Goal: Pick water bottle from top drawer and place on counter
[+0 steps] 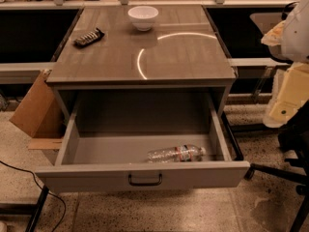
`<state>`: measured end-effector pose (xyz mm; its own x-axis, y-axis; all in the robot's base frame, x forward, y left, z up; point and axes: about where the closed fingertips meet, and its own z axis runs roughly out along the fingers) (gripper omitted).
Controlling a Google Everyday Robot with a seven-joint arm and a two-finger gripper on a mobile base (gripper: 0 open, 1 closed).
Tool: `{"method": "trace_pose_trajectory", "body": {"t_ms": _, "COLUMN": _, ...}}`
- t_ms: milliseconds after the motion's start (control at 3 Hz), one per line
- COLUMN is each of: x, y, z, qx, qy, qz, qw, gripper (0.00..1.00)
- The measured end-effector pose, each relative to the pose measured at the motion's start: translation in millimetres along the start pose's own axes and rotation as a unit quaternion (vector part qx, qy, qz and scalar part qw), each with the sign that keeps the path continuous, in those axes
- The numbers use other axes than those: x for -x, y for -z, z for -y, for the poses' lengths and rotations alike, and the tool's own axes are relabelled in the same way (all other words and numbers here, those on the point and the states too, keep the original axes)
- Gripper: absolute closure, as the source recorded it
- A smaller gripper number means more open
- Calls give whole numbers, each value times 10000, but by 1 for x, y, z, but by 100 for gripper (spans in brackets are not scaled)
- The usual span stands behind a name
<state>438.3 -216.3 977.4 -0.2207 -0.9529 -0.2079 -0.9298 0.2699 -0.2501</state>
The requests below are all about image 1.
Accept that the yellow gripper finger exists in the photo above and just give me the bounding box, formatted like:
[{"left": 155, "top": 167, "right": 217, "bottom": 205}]
[{"left": 268, "top": 63, "right": 309, "bottom": 124}]

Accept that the black drawer handle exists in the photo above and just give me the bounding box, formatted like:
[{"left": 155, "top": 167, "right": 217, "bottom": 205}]
[{"left": 127, "top": 174, "right": 162, "bottom": 187}]

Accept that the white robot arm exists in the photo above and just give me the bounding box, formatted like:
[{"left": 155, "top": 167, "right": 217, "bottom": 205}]
[{"left": 261, "top": 0, "right": 309, "bottom": 128}]

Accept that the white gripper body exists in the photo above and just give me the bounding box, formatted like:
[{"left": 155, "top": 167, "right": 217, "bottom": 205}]
[{"left": 261, "top": 20, "right": 288, "bottom": 61}]

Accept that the black office chair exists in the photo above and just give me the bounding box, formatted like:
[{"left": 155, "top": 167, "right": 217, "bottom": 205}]
[{"left": 244, "top": 101, "right": 309, "bottom": 232}]

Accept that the black floor cable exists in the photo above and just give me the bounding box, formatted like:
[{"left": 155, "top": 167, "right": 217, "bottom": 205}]
[{"left": 0, "top": 159, "right": 68, "bottom": 232}]

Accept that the dark striped snack bag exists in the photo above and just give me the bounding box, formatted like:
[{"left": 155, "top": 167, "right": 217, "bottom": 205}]
[{"left": 73, "top": 28, "right": 104, "bottom": 48}]

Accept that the grey cabinet with counter top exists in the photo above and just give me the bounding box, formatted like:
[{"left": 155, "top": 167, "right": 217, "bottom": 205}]
[{"left": 47, "top": 5, "right": 236, "bottom": 128}]

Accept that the clear plastic water bottle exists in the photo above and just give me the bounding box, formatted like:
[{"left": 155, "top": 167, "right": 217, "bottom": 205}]
[{"left": 148, "top": 144, "right": 206, "bottom": 163}]

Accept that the open grey top drawer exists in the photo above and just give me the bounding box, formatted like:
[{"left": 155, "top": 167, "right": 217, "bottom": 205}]
[{"left": 36, "top": 91, "right": 249, "bottom": 192}]

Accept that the black table leg frame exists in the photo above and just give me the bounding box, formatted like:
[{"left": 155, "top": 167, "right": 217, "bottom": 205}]
[{"left": 0, "top": 186, "right": 49, "bottom": 232}]

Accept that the white ceramic bowl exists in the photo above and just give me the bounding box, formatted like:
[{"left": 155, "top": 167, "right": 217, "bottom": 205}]
[{"left": 127, "top": 6, "right": 158, "bottom": 31}]

